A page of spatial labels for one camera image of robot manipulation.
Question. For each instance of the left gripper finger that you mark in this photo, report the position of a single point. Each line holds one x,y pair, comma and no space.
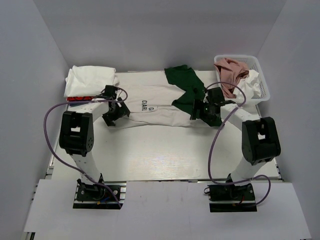
121,109
109,119

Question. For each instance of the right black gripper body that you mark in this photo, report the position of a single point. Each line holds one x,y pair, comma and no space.
207,113

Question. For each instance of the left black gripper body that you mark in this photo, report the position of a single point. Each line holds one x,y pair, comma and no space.
116,111

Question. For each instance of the white green Charlie Brown t-shirt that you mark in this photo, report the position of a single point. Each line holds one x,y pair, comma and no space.
149,101

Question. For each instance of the pink t-shirt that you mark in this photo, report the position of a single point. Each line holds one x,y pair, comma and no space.
230,73

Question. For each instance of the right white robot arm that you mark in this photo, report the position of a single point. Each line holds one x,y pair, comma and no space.
259,143

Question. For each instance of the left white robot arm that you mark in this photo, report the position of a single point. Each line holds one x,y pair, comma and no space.
77,132

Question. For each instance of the folded blue t-shirt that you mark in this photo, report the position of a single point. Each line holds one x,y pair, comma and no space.
77,103

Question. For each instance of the folded red t-shirt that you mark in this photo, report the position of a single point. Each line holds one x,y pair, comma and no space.
80,98

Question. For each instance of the folded white t-shirt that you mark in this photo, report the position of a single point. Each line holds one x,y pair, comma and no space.
88,81

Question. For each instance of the white plastic laundry basket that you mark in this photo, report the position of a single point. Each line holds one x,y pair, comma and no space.
253,64

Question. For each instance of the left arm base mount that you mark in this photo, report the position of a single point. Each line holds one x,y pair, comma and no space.
95,197

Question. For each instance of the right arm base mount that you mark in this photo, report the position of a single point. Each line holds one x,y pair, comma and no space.
231,199

